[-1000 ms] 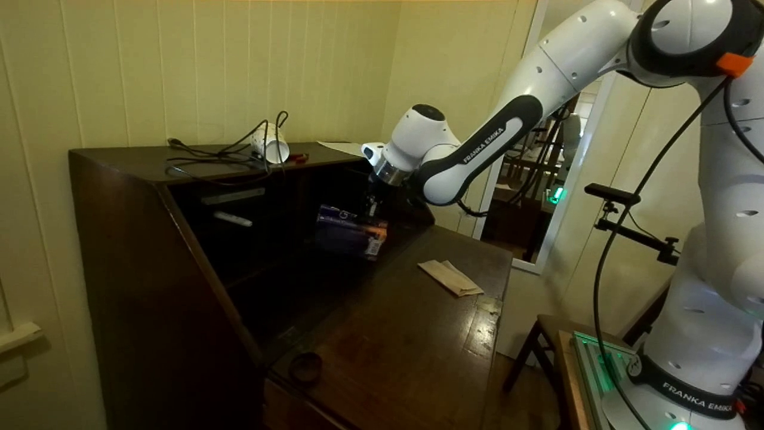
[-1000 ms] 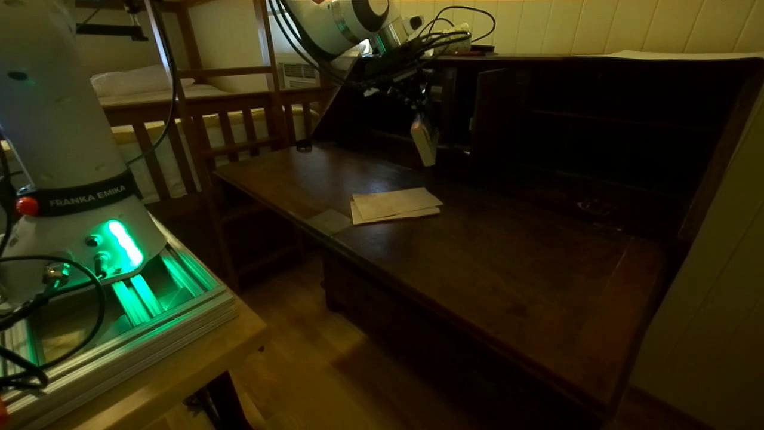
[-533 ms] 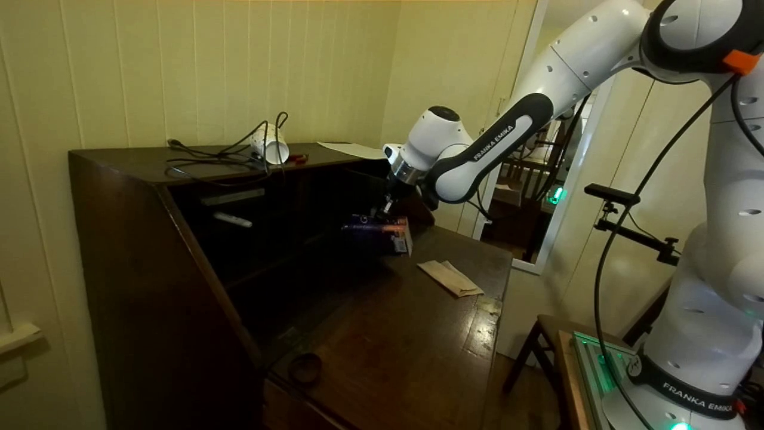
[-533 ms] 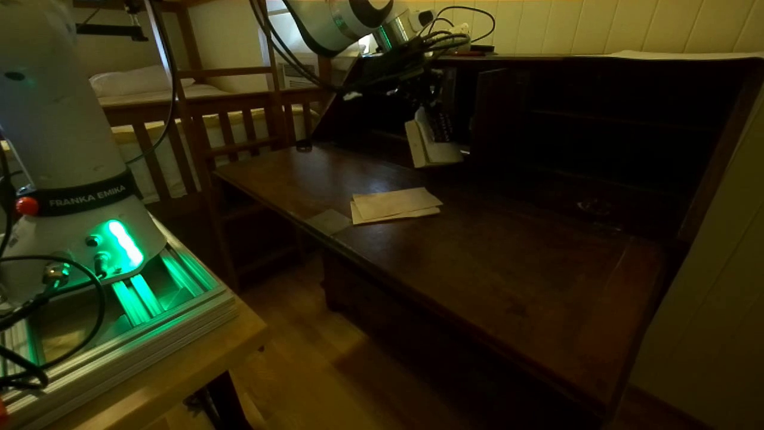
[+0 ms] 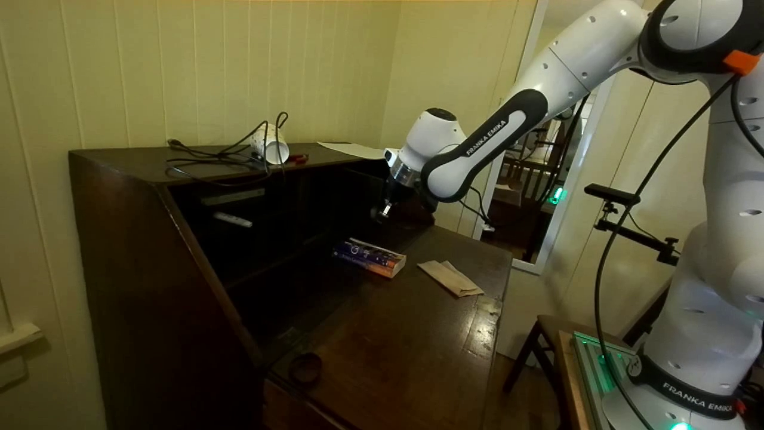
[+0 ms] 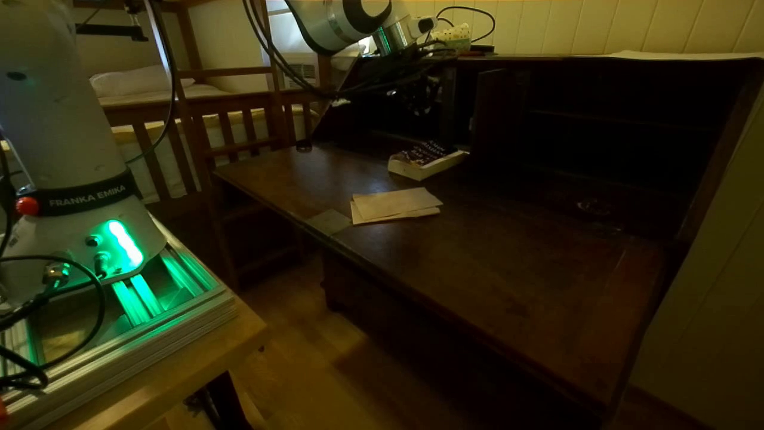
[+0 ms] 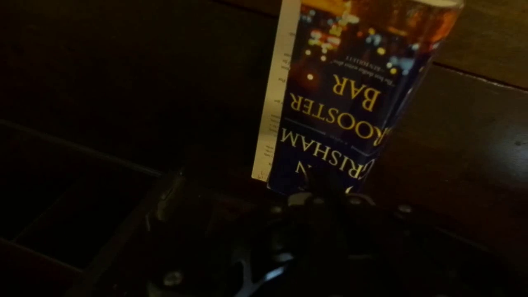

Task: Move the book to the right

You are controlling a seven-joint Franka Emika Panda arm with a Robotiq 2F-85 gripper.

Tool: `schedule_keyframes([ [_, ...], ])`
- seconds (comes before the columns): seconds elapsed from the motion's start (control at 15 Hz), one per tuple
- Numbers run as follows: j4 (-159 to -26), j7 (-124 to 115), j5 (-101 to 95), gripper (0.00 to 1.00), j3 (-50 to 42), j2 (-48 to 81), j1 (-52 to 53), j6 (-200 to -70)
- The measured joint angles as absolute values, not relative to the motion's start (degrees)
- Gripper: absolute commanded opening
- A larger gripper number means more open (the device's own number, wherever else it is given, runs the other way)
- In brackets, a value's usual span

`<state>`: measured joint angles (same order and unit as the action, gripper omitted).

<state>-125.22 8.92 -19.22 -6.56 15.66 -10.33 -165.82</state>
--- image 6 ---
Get light wooden robot table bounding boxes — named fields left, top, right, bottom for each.
left=46, top=294, right=270, bottom=430

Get white flat sheet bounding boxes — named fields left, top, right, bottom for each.
left=606, top=48, right=764, bottom=64

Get white paper stack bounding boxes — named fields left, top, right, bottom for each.
left=346, top=183, right=447, bottom=229

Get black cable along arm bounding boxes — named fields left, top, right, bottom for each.
left=241, top=0, right=353, bottom=103

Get white mattress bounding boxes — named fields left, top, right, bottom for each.
left=88, top=60, right=278, bottom=110

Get wooden slatted chair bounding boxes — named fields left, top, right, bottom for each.
left=101, top=0, right=338, bottom=288

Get black hanging cable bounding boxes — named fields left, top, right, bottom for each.
left=121, top=0, right=182, bottom=165

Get pale green device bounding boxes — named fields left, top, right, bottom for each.
left=435, top=22, right=477, bottom=55

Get black looping cable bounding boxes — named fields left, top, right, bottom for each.
left=0, top=252, right=107, bottom=393

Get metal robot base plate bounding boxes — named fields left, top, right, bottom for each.
left=0, top=218, right=241, bottom=427

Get black cable on desk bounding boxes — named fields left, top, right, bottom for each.
left=416, top=2, right=498, bottom=57

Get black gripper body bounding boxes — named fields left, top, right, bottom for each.
left=391, top=55, right=458, bottom=133

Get dark wooden secretary desk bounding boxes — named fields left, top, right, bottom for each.
left=213, top=51, right=764, bottom=430

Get small grey card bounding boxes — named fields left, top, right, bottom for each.
left=305, top=207, right=353, bottom=237

